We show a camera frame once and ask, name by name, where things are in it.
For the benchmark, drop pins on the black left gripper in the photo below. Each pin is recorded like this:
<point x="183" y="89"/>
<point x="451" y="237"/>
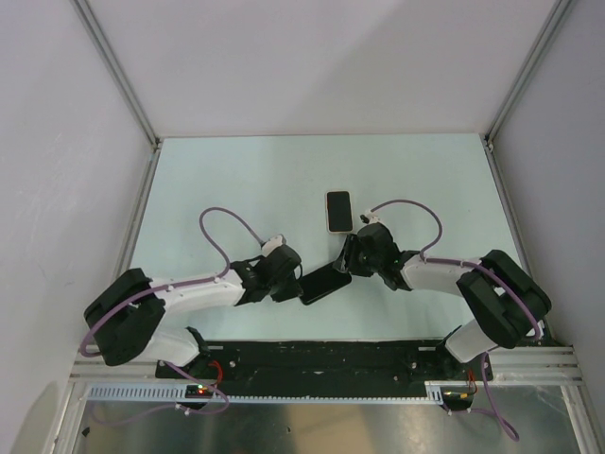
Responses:
<point x="292" y="292"/>

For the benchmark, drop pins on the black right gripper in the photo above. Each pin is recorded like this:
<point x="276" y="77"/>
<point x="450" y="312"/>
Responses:
<point x="346" y="258"/>

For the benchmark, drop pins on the black phone case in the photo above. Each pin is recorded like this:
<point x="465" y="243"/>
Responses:
<point x="322" y="282"/>

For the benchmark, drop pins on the black smartphone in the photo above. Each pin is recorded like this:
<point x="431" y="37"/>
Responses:
<point x="339" y="210"/>

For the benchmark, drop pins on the pink silicone phone case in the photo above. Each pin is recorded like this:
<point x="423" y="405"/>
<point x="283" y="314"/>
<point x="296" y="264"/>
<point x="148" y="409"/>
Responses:
<point x="339" y="232"/>

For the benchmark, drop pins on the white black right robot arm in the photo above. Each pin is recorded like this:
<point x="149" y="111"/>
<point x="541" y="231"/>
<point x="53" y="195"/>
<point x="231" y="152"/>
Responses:
<point x="507" y="305"/>

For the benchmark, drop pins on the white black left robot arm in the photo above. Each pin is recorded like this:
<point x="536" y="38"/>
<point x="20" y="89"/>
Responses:
<point x="135" y="318"/>

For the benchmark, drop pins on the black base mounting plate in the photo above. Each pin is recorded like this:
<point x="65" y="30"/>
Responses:
<point x="333" y="367"/>

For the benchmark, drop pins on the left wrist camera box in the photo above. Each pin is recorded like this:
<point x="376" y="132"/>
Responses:
<point x="272" y="243"/>

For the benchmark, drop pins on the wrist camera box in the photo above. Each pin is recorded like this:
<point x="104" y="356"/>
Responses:
<point x="370" y="217"/>
<point x="272" y="243"/>

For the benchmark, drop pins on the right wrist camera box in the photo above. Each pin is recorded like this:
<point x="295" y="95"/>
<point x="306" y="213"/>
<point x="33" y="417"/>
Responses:
<point x="370" y="217"/>

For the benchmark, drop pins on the grey slotted cable duct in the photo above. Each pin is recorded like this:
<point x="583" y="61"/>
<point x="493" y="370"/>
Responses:
<point x="190" y="393"/>

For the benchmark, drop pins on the aluminium corner post right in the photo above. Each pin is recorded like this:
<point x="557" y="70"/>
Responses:
<point x="547" y="35"/>

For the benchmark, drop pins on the aluminium corner post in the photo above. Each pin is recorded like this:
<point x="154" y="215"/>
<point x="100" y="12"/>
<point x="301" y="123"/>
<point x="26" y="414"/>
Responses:
<point x="547" y="35"/>
<point x="104" y="48"/>

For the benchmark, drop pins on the aluminium corner post left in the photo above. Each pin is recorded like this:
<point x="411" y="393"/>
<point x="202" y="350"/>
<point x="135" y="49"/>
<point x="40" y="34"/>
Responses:
<point x="104" y="48"/>

